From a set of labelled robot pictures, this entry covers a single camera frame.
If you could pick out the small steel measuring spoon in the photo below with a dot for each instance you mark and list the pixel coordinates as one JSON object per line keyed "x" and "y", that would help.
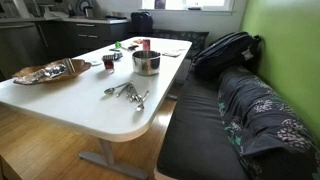
{"x": 137, "y": 97}
{"x": 130, "y": 93}

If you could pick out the medium steel measuring spoon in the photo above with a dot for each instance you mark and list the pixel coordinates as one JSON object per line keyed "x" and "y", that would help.
{"x": 140, "y": 106}

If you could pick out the large steel measuring spoon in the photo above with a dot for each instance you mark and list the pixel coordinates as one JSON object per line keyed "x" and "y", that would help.
{"x": 110, "y": 90}

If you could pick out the wooden key bowl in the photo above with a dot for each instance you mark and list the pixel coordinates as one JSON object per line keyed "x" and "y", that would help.
{"x": 79, "y": 65}

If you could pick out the bunch of keys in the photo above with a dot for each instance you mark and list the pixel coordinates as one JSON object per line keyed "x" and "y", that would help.
{"x": 55, "y": 70}

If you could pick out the grey table leg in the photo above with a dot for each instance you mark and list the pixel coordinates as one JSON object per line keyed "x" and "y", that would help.
{"x": 171, "y": 97}
{"x": 108, "y": 156}

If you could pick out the stainless steel pot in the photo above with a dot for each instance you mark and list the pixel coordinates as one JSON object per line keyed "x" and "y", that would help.
{"x": 146, "y": 65}

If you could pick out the white paper sheet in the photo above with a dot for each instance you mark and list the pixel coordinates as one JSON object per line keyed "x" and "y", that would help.
{"x": 172, "y": 53}

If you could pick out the red can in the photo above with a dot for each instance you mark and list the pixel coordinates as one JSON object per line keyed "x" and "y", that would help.
{"x": 146, "y": 44}

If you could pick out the small dark object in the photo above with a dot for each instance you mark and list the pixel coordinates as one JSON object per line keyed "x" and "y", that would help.
{"x": 132, "y": 47}

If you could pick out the dark bench seat cushion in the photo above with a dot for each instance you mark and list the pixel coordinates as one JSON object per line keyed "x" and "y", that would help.
{"x": 196, "y": 133}

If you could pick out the black and white box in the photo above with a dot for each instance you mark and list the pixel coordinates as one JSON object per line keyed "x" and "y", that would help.
{"x": 112, "y": 56}

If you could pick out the small green object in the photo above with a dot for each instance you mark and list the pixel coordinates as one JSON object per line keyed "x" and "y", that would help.
{"x": 118, "y": 44}

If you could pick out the black bag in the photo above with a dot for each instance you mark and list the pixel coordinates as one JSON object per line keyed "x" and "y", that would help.
{"x": 141, "y": 22}

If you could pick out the small white lid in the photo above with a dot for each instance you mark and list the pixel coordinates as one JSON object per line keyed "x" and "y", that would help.
{"x": 95, "y": 62}

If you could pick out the black backpack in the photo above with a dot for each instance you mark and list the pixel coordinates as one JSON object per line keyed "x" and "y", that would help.
{"x": 223, "y": 55}

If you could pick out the dark kitchen drawer cabinet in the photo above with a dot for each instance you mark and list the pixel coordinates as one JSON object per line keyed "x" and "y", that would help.
{"x": 90, "y": 35}

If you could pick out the grey kitchen countertop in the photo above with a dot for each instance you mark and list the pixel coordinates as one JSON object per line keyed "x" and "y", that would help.
{"x": 100, "y": 20}

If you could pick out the steel kettle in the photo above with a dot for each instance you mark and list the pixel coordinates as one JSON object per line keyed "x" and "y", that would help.
{"x": 88, "y": 12}

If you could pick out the dark floral back cushion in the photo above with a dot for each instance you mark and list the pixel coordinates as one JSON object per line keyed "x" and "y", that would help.
{"x": 266, "y": 120}

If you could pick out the stainless dishwasher front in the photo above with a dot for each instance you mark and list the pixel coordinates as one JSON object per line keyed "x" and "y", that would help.
{"x": 18, "y": 46}

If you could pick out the white window frame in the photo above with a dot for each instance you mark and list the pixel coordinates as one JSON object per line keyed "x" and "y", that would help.
{"x": 186, "y": 8}

